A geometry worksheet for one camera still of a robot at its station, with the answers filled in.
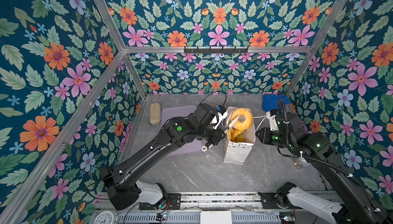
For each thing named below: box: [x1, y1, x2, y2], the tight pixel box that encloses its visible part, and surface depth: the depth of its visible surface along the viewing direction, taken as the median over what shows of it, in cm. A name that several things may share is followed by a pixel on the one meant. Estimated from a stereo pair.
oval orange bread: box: [234, 133, 246, 143], surface depth 88 cm
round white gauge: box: [93, 210, 118, 224], surface depth 68 cm
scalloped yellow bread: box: [227, 127, 238, 143], surface depth 84 cm
